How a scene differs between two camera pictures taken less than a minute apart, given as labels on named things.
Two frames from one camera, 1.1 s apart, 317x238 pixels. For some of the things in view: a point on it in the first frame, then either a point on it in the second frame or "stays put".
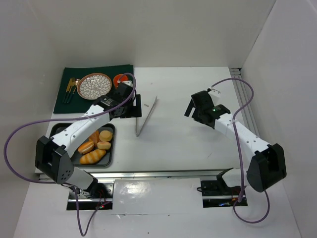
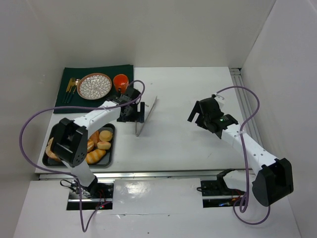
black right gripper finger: [189, 108] → [196, 109]
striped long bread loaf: [92, 156] stays put
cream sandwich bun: [85, 147] stays put
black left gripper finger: [138, 101] → [140, 115]
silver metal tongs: [138, 134] stays put
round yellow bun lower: [103, 145] stays put
